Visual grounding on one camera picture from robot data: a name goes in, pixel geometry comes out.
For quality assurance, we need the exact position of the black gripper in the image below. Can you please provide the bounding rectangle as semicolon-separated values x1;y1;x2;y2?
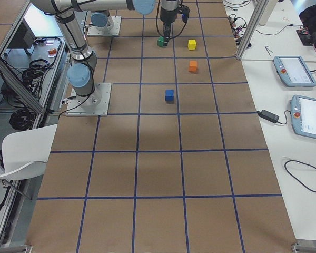
160;0;179;47

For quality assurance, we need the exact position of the black power adapter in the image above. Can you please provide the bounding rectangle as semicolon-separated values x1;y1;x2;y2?
257;110;279;123

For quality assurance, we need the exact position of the far teach pendant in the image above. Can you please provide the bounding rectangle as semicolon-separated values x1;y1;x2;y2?
273;56;316;87

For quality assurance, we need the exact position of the green wooden block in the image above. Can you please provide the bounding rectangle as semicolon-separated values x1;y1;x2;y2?
157;36;164;47

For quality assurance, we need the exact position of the teach pendant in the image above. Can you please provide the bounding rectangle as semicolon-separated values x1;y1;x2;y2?
273;56;316;87
290;95;316;139

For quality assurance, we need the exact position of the yellow wooden block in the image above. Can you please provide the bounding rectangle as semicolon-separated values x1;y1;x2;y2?
187;40;197;51

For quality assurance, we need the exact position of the near teach pendant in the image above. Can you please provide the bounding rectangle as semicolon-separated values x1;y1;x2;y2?
290;95;316;139

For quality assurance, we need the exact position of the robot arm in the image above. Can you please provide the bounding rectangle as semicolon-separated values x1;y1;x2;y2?
32;1;156;107
91;10;114;31

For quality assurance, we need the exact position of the white chair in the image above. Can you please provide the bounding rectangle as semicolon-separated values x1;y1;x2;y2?
0;124;57;180

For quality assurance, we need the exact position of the aluminium frame post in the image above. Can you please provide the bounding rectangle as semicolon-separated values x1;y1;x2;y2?
236;0;268;60

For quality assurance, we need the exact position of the orange wooden block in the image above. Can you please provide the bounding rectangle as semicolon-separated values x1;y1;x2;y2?
189;61;198;73

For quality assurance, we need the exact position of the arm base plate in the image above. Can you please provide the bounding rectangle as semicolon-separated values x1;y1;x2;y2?
65;83;112;116
87;15;121;37

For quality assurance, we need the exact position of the blue wooden block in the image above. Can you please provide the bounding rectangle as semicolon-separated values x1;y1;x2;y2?
165;89;174;102

